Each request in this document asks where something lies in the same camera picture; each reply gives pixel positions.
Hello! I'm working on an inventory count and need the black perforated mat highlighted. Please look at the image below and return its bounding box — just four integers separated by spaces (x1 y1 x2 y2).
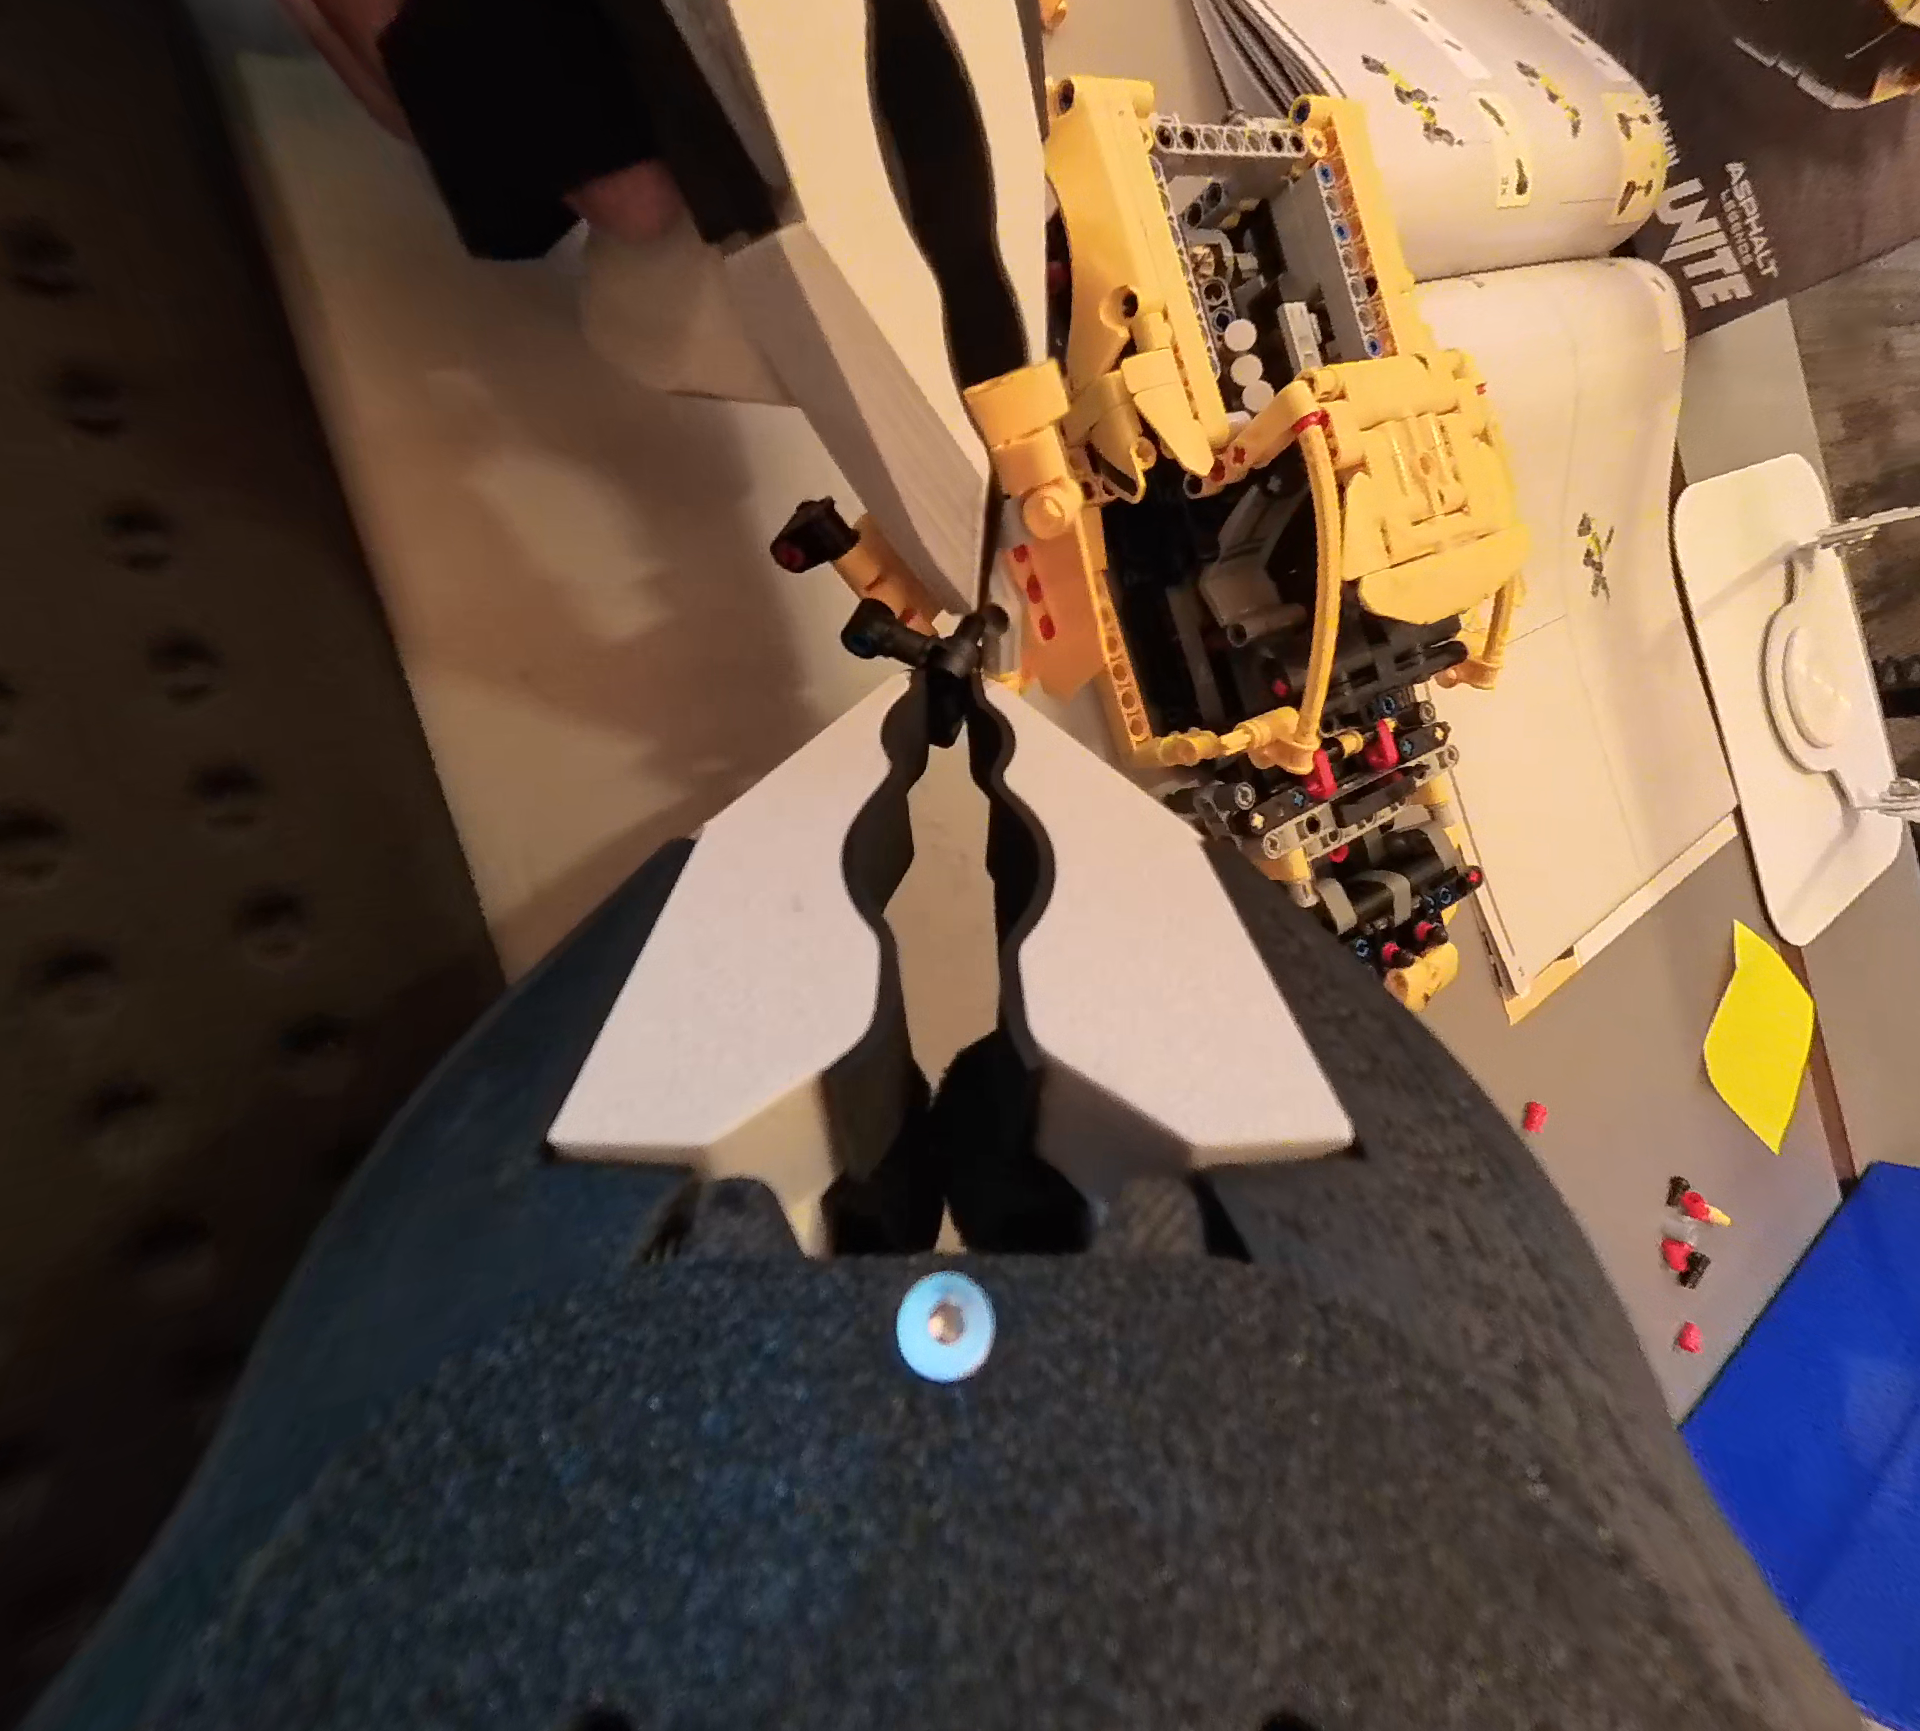
0 0 503 1731

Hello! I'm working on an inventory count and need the wooden document stand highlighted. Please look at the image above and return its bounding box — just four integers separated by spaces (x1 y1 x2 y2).
1670 460 1920 944

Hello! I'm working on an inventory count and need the yellow sticky note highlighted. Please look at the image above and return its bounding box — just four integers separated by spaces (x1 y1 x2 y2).
1699 918 1819 1151

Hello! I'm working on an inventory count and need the black connector pin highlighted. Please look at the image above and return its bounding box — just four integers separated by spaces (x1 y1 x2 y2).
842 599 1013 758

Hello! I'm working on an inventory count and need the yellow brick car model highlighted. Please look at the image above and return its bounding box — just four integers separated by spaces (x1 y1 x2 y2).
1033 76 1531 1004

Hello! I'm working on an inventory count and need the toy car box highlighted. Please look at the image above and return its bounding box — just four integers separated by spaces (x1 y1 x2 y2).
1488 0 1920 342

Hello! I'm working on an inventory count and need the blue plastic bin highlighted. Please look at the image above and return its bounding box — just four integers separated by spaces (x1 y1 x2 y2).
1681 1164 1920 1731

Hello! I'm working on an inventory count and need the open instruction booklet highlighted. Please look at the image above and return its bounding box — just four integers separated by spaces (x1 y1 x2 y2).
1132 0 1742 1024

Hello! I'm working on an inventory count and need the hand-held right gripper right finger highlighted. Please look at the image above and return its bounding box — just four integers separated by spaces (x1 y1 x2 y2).
957 678 1362 1226

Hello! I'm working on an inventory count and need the thin yellow beam piece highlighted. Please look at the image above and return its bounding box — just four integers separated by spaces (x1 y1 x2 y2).
774 350 1117 696

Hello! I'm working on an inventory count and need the pile of small coloured pieces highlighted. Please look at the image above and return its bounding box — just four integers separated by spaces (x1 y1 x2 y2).
1512 1107 1728 1358

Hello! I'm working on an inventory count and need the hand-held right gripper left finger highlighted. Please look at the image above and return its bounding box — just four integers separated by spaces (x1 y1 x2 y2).
547 678 938 1239

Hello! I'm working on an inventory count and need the grey desk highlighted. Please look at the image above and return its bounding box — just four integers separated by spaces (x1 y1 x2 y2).
122 0 1920 1731

